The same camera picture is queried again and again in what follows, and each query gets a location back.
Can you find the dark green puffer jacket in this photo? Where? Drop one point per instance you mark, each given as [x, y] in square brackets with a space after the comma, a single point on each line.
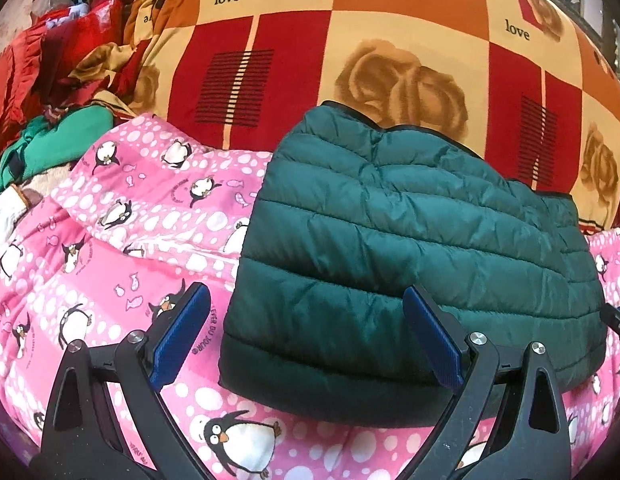
[415, 240]

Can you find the red orange rose print quilt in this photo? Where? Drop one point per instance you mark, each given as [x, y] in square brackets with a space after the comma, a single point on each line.
[390, 25]

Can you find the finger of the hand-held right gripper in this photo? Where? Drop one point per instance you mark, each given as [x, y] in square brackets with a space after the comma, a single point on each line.
[617, 322]

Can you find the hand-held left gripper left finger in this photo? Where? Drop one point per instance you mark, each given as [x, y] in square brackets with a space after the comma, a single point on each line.
[182, 330]

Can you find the white fuzzy cloth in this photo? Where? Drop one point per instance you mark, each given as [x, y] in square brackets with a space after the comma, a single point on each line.
[4, 210]

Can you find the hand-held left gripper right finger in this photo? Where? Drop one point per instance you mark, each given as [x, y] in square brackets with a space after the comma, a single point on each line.
[435, 335]

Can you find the bright green garment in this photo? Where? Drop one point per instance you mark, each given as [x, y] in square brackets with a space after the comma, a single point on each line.
[54, 140]

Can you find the gold red floral cloth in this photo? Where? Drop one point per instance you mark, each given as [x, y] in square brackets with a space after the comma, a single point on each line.
[109, 67]

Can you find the pink penguin print blanket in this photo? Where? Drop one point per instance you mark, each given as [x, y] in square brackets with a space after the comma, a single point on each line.
[139, 220]

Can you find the red clothes pile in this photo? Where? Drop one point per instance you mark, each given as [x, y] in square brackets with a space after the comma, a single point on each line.
[39, 70]

